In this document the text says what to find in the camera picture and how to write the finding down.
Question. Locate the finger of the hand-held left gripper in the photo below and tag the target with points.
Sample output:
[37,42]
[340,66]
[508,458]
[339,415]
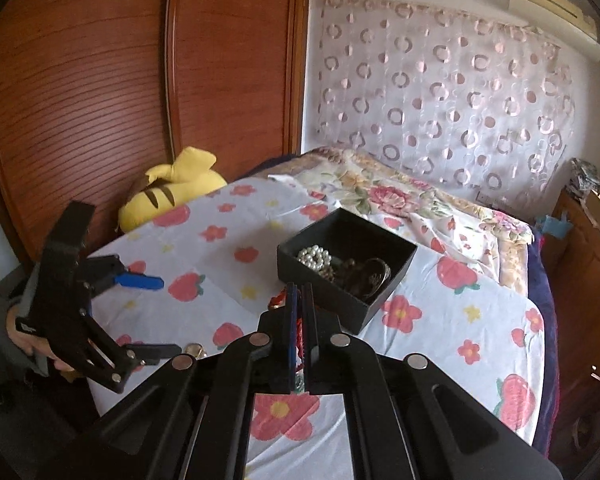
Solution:
[155,350]
[140,281]

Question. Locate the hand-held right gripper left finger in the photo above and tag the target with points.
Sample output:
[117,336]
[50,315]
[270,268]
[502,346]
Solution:
[292,320]

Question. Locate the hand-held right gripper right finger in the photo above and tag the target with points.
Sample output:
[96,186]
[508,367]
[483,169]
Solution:
[308,320]

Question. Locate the black square box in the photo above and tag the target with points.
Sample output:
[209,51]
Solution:
[325,305]

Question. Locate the person's left hand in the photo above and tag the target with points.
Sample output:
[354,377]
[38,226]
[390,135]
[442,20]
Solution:
[25,342]

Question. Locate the strawberry print bedsheet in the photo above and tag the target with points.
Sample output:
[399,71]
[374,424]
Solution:
[205,240]

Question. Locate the yellow plush toy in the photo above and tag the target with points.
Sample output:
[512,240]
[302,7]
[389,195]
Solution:
[180,190]

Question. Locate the floral quilt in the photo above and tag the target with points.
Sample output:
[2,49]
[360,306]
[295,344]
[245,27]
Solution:
[390,195]

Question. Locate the wooden wardrobe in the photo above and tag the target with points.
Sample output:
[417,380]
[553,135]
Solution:
[130,85]

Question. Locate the dark blue blanket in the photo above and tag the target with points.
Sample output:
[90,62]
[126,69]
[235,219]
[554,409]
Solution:
[542,310]

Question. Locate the blue bag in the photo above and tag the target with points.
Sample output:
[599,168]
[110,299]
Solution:
[555,225]

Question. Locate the wooden cabinet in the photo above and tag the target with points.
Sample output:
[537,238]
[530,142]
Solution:
[585,310]

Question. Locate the stack of folded clothes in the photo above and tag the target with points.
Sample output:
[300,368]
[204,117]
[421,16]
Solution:
[585,172]

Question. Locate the circle patterned wall cloth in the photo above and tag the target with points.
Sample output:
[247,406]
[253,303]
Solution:
[445,100]

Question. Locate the wall air conditioner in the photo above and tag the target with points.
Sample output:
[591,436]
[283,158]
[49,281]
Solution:
[555,15]

